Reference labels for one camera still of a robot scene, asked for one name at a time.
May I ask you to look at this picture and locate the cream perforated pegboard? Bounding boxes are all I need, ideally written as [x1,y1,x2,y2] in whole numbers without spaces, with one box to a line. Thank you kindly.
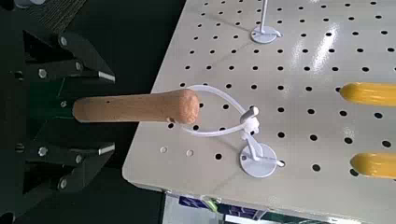
[121,0,396,224]

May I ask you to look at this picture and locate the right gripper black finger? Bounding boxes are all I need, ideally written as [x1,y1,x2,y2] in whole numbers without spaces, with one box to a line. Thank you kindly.
[13,142,116,195]
[12,29,116,83]

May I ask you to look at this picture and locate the yellow-handled pliers in package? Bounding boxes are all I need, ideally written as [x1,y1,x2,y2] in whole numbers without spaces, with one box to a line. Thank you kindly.
[339,82,396,180]

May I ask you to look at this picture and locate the wooden-handled green trowel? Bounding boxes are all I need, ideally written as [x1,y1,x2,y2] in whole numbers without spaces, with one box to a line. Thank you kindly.
[31,77,261,138]

